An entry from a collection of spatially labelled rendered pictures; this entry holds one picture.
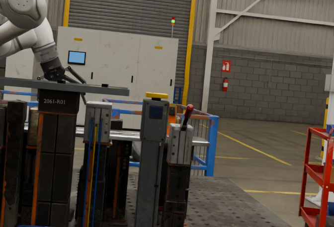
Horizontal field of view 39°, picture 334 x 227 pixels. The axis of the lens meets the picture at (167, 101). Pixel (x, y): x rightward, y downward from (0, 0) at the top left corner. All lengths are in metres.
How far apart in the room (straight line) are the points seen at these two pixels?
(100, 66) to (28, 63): 1.36
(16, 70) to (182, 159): 8.18
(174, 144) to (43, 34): 0.69
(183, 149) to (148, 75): 8.14
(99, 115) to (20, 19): 0.38
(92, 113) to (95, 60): 8.05
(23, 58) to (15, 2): 8.27
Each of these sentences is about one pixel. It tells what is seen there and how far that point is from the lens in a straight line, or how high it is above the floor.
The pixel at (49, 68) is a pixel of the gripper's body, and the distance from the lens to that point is 1.85.
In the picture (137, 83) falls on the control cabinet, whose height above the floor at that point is 1.03.
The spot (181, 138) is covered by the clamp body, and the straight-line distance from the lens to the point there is 1.45.
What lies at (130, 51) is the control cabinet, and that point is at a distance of 9.52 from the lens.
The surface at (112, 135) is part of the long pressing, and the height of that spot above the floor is 1.00.
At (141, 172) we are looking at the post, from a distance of 1.30.
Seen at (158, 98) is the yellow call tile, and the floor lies 1.15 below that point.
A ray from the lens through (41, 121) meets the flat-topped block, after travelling 1.28.
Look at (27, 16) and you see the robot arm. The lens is 1.24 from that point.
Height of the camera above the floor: 1.21
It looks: 3 degrees down
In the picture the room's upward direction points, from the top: 5 degrees clockwise
